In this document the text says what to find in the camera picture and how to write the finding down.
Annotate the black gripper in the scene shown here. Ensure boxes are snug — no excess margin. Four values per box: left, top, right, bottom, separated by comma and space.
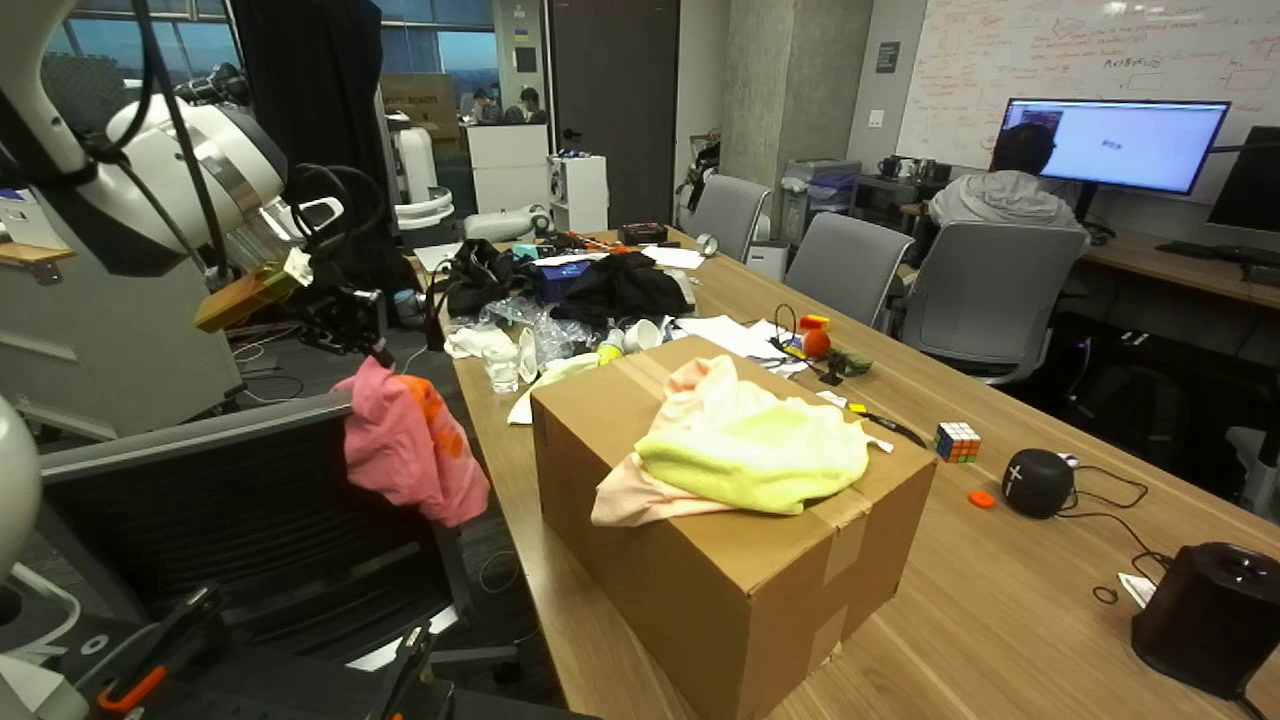
299, 279, 399, 361

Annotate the pink shirt with orange stripes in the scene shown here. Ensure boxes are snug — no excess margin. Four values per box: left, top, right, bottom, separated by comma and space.
333, 352, 497, 531

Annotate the peach shirt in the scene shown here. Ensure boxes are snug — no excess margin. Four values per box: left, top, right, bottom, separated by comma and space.
583, 352, 802, 531

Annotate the green towel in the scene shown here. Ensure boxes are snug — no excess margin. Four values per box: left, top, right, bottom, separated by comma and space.
630, 371, 875, 520

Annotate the white box unit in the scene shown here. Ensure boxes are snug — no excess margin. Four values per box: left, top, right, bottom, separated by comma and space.
548, 148, 615, 241

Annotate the brown cardboard box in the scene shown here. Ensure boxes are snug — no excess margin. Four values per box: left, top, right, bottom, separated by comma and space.
529, 333, 942, 720

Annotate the black bag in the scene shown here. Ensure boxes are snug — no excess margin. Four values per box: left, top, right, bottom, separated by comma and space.
438, 236, 539, 320

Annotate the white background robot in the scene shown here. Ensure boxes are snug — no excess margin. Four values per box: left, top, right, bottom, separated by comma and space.
385, 108, 461, 231

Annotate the clear plastic bag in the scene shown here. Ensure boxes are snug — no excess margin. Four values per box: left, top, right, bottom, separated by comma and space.
438, 292, 673, 399

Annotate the tall black draped stand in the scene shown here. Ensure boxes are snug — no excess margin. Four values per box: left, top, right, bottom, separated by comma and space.
229, 0, 407, 333

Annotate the white cabinet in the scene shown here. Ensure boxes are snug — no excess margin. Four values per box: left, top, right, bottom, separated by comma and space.
461, 119, 557, 221

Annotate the black crumpled cloth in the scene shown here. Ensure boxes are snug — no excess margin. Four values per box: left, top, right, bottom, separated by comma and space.
545, 250, 698, 333

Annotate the stack of white papers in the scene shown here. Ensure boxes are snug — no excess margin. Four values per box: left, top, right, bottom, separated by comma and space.
669, 311, 793, 368

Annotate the orange ball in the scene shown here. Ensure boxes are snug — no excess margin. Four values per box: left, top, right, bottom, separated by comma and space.
793, 308, 838, 366

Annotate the green and black gadget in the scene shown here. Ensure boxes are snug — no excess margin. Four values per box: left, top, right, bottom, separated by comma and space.
798, 344, 875, 387

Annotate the Rubik's cube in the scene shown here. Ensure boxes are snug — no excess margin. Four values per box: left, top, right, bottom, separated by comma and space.
931, 416, 989, 470

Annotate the seated person in grey hoodie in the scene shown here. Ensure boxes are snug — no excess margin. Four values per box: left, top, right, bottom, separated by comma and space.
920, 119, 1086, 236

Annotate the black round speaker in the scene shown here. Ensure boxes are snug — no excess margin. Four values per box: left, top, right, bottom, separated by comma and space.
995, 445, 1085, 525

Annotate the lit computer monitor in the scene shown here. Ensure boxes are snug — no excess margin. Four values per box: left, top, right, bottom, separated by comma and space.
995, 94, 1237, 199

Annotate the small white adapter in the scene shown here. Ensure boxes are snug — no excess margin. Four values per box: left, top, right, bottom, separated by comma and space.
1113, 568, 1163, 613

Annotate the black keyboard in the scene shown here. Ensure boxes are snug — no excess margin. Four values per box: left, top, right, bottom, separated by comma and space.
1155, 236, 1257, 269

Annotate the black cylindrical device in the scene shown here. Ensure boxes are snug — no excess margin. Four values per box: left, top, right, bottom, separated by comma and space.
1128, 538, 1280, 705

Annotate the black computer monitor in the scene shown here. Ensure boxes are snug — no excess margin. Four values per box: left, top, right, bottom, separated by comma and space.
1202, 123, 1280, 241

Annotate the black clamp with orange handle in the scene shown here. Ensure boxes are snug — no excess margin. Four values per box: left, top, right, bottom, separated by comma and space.
89, 584, 231, 720

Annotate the white wall whiteboard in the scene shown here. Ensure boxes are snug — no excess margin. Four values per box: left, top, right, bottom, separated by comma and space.
897, 0, 1280, 175

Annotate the wooden wall desk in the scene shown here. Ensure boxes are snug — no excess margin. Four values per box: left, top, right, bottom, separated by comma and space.
1079, 236, 1280, 320

